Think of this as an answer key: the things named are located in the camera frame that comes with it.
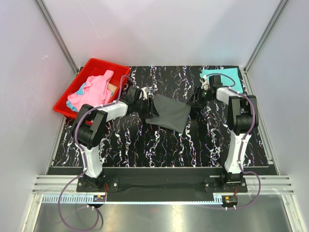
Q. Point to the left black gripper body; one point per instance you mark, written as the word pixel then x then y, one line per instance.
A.
pixel 142 108

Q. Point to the aluminium frame post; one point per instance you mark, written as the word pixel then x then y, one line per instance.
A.
pixel 271 24
pixel 55 32

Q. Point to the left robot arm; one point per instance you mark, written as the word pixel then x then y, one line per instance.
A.
pixel 89 127

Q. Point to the left aluminium frame post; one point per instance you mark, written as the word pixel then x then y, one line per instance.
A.
pixel 55 32

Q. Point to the dark grey t-shirt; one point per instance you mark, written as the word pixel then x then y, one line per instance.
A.
pixel 173 114

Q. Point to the right aluminium frame post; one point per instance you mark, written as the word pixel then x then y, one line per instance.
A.
pixel 271 24

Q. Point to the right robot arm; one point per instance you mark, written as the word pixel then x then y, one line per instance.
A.
pixel 242 119

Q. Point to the aluminium cross rail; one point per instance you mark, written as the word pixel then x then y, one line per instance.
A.
pixel 63 189

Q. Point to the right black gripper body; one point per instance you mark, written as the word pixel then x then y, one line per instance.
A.
pixel 203 96

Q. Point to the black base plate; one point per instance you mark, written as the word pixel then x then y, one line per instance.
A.
pixel 161 184

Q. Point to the folded teal t-shirt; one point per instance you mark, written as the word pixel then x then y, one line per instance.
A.
pixel 231 77

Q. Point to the pink t-shirt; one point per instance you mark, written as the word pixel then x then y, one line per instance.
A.
pixel 98 89

